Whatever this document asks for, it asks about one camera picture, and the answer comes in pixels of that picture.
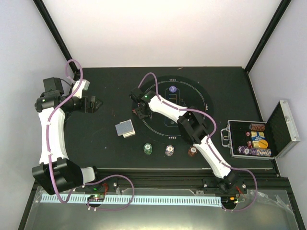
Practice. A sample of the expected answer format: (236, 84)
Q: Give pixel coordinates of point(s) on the right circuit board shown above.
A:
(233, 200)

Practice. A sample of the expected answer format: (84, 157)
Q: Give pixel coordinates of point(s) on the green chip stack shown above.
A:
(147, 148)

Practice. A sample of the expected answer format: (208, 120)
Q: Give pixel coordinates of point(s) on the aluminium poker case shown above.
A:
(270, 139)

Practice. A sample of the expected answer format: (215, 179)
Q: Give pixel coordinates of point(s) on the left circuit board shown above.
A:
(96, 198)

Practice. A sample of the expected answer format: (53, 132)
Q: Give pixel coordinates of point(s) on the blue playing card deck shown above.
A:
(124, 127)

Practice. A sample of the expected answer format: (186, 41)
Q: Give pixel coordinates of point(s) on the brown chip row in case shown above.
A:
(257, 127)

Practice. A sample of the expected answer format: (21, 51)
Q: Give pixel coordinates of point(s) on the white card box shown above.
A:
(129, 134)

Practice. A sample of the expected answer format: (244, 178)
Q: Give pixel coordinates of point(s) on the round black poker mat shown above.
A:
(195, 126)

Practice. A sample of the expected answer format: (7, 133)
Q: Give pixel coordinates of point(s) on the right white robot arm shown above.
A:
(221, 169)

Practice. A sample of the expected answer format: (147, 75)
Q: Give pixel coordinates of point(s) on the white slotted cable duct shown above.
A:
(209, 201)

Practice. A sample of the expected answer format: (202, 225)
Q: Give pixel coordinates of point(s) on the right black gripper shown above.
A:
(140, 115)

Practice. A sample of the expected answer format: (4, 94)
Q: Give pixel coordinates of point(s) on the orange black chip stack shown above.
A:
(192, 151)

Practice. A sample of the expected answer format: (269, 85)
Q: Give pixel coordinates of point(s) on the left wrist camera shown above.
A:
(85, 85)

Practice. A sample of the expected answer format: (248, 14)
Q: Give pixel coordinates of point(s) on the yellow round button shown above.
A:
(262, 144)

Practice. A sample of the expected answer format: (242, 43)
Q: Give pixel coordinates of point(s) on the purple round blind button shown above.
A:
(172, 89)

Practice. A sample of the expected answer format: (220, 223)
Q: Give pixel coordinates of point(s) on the boxed card deck in case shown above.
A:
(255, 137)

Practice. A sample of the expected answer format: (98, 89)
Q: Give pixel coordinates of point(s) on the blue white chip stack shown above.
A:
(169, 151)

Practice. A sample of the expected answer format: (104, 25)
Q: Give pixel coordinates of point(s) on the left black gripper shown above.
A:
(92, 108)

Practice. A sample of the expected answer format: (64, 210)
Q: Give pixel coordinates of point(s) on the circuit board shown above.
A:
(96, 198)
(233, 200)

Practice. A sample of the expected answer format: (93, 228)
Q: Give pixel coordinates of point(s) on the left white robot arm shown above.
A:
(55, 172)

